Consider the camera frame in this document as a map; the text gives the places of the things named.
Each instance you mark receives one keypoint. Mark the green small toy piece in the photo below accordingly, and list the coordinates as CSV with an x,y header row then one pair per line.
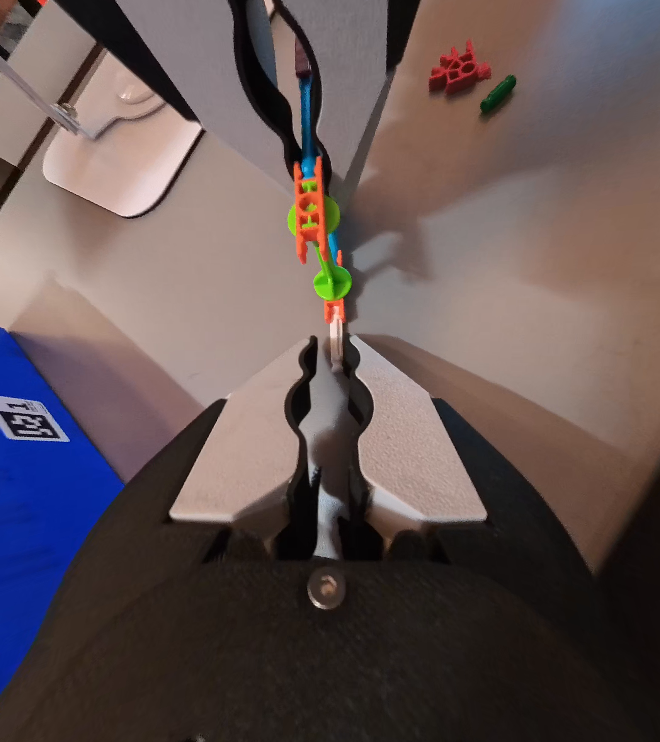
x,y
498,93

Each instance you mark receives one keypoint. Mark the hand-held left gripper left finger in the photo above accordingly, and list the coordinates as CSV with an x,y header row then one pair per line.
x,y
231,464

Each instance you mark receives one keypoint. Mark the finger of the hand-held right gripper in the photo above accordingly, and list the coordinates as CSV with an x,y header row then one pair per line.
x,y
353,58
191,58

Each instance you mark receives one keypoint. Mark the teal plastic panel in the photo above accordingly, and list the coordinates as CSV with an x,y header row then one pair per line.
x,y
307,127

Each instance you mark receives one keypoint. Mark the white short rod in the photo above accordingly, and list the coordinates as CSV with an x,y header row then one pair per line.
x,y
337,342

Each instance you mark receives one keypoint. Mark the lime green spool rod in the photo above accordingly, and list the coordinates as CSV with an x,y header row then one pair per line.
x,y
333,284

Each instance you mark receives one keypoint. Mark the orange toy clip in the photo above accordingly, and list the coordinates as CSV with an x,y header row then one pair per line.
x,y
330,310
298,197

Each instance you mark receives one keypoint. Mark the blue plastic bin with label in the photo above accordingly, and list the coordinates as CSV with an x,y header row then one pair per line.
x,y
17,521

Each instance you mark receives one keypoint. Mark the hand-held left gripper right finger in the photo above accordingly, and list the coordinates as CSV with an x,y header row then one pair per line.
x,y
423,464

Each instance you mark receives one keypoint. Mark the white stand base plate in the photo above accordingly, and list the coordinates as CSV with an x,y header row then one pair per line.
x,y
121,174

